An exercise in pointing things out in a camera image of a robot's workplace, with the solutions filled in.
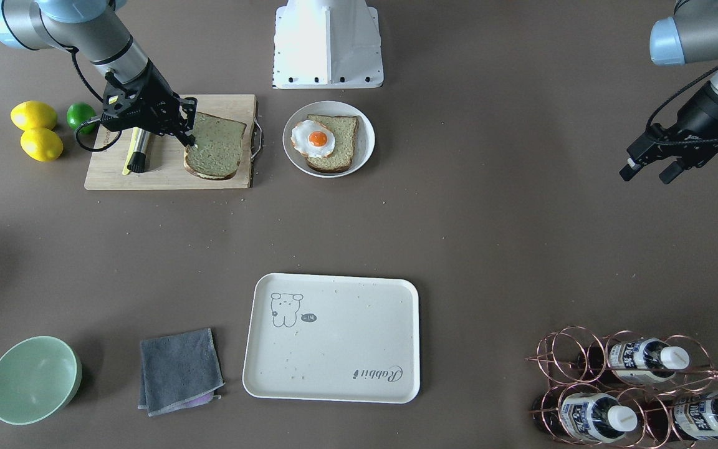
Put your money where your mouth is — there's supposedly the white round plate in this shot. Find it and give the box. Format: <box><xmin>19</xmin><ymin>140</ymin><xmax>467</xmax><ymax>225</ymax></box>
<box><xmin>282</xmin><ymin>100</ymin><xmax>376</xmax><ymax>178</ymax></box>

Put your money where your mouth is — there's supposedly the wooden cutting board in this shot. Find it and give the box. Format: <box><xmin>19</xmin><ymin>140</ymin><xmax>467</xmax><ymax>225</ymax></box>
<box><xmin>84</xmin><ymin>93</ymin><xmax>259</xmax><ymax>191</ymax></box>

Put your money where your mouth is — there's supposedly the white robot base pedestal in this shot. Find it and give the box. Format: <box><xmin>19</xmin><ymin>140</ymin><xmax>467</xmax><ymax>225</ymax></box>
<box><xmin>272</xmin><ymin>1</ymin><xmax>385</xmax><ymax>89</ymax></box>

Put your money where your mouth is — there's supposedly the green ceramic bowl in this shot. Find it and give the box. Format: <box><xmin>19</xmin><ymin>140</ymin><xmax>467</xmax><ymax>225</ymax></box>
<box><xmin>0</xmin><ymin>336</ymin><xmax>82</xmax><ymax>425</ymax></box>

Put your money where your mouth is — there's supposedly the copper wire bottle rack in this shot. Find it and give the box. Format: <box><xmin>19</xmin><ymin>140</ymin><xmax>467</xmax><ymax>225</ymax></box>
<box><xmin>529</xmin><ymin>326</ymin><xmax>718</xmax><ymax>448</ymax></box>

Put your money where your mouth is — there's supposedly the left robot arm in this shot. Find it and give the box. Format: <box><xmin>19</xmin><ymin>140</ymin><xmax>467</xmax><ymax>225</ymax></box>
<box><xmin>620</xmin><ymin>1</ymin><xmax>718</xmax><ymax>184</ymax></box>

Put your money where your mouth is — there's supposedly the cream rabbit tray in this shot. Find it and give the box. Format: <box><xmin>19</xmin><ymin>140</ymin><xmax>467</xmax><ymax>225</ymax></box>
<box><xmin>242</xmin><ymin>273</ymin><xmax>421</xmax><ymax>404</ymax></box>

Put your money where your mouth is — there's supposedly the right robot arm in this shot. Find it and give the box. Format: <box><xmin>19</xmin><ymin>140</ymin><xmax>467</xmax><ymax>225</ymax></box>
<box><xmin>0</xmin><ymin>1</ymin><xmax>197</xmax><ymax>146</ymax></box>

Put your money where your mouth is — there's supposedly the yellow lemon lower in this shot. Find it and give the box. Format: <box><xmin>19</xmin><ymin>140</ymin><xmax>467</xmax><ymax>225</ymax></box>
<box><xmin>20</xmin><ymin>127</ymin><xmax>64</xmax><ymax>162</ymax></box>

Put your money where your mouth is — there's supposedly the tea bottle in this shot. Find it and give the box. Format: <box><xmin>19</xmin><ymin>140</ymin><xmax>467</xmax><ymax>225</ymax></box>
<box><xmin>572</xmin><ymin>337</ymin><xmax>691</xmax><ymax>389</ymax></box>
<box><xmin>643</xmin><ymin>392</ymin><xmax>718</xmax><ymax>442</ymax></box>
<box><xmin>530</xmin><ymin>392</ymin><xmax>639</xmax><ymax>443</ymax></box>

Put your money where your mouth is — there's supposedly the yellow plastic knife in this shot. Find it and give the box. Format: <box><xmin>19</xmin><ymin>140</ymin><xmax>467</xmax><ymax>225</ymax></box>
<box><xmin>122</xmin><ymin>128</ymin><xmax>143</xmax><ymax>176</ymax></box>

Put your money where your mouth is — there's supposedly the tea bottle upper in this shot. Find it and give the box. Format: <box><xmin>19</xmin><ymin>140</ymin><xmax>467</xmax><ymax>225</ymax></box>
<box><xmin>572</xmin><ymin>337</ymin><xmax>691</xmax><ymax>389</ymax></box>

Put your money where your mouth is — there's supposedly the steel muddler black tip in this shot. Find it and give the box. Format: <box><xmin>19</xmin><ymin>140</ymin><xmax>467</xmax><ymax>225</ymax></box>
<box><xmin>129</xmin><ymin>127</ymin><xmax>150</xmax><ymax>173</ymax></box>

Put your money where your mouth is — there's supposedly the grey folded cloth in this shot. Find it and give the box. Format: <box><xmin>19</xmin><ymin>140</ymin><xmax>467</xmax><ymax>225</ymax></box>
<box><xmin>138</xmin><ymin>327</ymin><xmax>225</xmax><ymax>416</ymax></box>

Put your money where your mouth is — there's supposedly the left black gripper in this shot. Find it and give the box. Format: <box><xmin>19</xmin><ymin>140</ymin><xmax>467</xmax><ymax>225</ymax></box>
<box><xmin>619</xmin><ymin>84</ymin><xmax>718</xmax><ymax>185</ymax></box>

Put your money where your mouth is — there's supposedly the yellow lemon upper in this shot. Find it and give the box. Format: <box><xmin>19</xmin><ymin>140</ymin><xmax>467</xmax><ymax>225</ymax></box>
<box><xmin>9</xmin><ymin>100</ymin><xmax>58</xmax><ymax>131</ymax></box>

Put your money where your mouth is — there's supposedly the bread slice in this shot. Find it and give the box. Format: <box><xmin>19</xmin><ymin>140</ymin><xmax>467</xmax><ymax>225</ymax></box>
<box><xmin>183</xmin><ymin>112</ymin><xmax>247</xmax><ymax>181</ymax></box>
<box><xmin>305</xmin><ymin>114</ymin><xmax>361</xmax><ymax>173</ymax></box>

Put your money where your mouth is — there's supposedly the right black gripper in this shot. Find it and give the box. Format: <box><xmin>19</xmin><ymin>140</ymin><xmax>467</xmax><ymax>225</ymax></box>
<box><xmin>100</xmin><ymin>60</ymin><xmax>198</xmax><ymax>147</ymax></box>

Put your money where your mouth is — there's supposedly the fried egg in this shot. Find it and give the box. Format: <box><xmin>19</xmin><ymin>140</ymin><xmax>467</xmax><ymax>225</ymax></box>
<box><xmin>290</xmin><ymin>120</ymin><xmax>336</xmax><ymax>158</ymax></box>

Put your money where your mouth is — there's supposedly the yellow lemon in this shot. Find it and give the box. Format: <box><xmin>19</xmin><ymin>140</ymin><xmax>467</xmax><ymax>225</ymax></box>
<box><xmin>20</xmin><ymin>127</ymin><xmax>64</xmax><ymax>162</ymax></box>
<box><xmin>9</xmin><ymin>100</ymin><xmax>58</xmax><ymax>131</ymax></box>

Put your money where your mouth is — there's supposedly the green lime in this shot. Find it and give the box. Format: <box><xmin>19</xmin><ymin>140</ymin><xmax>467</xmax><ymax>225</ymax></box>
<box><xmin>66</xmin><ymin>102</ymin><xmax>97</xmax><ymax>131</ymax></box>

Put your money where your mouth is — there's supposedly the bread slice on plate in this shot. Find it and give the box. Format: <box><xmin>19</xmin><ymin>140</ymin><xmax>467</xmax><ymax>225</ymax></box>
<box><xmin>305</xmin><ymin>114</ymin><xmax>361</xmax><ymax>173</ymax></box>

